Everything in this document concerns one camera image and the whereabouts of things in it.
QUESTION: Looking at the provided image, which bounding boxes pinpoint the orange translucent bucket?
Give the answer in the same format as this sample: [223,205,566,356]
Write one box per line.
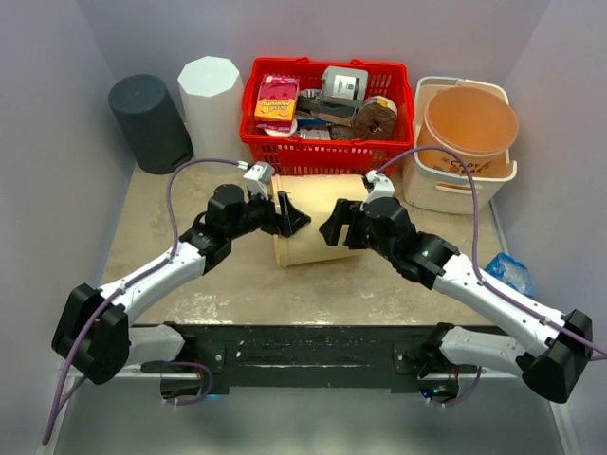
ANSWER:
[271,174,367,267]

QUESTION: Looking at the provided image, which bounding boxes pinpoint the dark blue bucket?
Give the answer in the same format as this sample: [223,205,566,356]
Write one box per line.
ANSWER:
[108,74,193,175]

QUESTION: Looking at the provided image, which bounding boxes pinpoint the white octagonal bin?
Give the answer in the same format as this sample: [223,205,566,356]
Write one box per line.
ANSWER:
[177,56,249,161]

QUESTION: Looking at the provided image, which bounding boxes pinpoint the orange printed bucket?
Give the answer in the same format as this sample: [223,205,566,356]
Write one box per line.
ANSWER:
[417,86,519,178]

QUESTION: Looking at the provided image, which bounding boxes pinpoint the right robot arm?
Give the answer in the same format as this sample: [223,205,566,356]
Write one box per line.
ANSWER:
[319,197,593,404]

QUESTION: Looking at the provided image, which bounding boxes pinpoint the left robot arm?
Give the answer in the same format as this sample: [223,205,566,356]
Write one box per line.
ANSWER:
[51,184,311,385]

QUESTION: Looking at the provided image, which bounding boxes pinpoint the red plastic shopping basket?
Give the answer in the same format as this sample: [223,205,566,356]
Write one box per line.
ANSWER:
[240,57,414,175]

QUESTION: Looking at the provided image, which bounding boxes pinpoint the white perforated storage basket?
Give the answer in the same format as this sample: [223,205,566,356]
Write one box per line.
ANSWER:
[402,76,518,214]

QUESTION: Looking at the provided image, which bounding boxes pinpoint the pink yellow snack box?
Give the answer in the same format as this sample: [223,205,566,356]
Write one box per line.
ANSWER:
[253,74,300,128]

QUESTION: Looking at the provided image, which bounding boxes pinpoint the dark flat box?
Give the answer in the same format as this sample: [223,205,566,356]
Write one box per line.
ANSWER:
[295,97,357,127]

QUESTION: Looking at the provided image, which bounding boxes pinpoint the grey white device box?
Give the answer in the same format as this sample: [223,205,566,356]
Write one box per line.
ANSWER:
[322,65,369,106]

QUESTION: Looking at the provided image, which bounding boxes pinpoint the blue plastic bag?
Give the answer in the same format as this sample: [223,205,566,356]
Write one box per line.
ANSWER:
[484,252,537,298]

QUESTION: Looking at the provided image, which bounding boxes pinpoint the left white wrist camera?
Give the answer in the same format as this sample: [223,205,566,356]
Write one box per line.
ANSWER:
[238,161,275,200]

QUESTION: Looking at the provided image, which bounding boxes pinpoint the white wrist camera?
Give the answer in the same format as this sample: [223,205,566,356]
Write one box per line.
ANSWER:
[238,161,275,200]
[361,170,395,210]

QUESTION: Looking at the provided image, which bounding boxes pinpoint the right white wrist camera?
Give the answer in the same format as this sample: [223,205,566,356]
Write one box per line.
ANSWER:
[361,170,395,210]

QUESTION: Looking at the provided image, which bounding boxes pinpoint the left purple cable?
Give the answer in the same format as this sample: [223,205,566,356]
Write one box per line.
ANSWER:
[41,157,250,446]

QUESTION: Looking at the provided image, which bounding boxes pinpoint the purple cable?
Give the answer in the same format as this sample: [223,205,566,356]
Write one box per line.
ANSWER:
[41,157,250,446]
[377,145,607,359]

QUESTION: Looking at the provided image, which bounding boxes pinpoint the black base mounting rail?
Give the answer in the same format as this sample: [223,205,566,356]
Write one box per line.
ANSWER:
[142,323,454,394]

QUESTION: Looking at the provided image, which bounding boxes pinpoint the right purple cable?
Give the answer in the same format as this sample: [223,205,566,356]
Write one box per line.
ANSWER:
[377,145,607,359]

